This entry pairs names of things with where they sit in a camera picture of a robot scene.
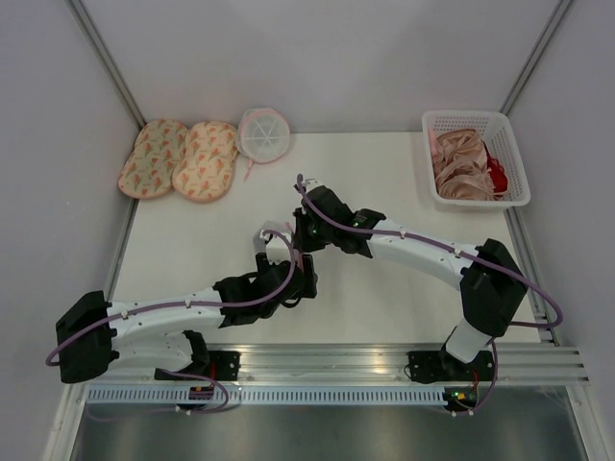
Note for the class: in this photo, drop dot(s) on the floral peach laundry bag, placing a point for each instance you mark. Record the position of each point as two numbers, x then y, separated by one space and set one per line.
158 149
206 172

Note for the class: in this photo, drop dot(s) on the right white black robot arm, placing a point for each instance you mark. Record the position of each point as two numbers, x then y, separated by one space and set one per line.
506 275

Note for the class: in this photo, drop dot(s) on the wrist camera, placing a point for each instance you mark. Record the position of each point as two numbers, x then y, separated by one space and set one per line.
309 185
261 240

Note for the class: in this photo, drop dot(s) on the left floral peach laundry bag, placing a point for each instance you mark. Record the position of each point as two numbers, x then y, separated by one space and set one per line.
158 149

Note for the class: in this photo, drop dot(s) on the right aluminium frame post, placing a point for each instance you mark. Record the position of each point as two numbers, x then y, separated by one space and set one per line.
557 18

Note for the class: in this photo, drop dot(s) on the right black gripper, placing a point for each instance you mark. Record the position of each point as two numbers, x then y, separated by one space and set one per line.
302 242

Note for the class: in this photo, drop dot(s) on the right floral peach laundry bag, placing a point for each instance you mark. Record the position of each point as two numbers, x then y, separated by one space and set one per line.
206 172

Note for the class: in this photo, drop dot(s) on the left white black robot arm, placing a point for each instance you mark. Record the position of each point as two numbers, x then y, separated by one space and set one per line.
166 338

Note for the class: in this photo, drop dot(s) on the aluminium frame post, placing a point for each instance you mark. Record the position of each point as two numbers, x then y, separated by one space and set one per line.
557 18
103 54

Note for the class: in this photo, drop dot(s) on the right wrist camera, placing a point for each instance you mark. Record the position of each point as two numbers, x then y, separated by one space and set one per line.
309 185

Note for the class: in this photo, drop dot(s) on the white pink mesh laundry bag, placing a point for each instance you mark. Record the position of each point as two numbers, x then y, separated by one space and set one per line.
281 247

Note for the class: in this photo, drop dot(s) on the white plastic basket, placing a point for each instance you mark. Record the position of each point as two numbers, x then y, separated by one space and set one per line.
495 130

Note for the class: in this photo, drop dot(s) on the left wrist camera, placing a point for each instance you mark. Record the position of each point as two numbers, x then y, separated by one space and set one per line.
261 240

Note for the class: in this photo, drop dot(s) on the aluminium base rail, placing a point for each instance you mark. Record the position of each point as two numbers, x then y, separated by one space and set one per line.
516 364

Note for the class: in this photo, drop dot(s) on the pink bras pile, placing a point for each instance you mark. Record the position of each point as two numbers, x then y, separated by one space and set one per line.
460 166

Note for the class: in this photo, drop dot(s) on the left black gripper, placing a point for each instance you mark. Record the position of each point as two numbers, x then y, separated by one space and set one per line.
308 290

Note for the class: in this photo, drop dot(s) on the white slotted cable duct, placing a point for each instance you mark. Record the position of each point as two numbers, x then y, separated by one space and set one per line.
317 395

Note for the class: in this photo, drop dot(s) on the left aluminium frame post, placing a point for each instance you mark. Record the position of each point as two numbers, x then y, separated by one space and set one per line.
103 54

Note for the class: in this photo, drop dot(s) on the red bra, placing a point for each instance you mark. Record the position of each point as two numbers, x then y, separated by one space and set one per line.
496 173

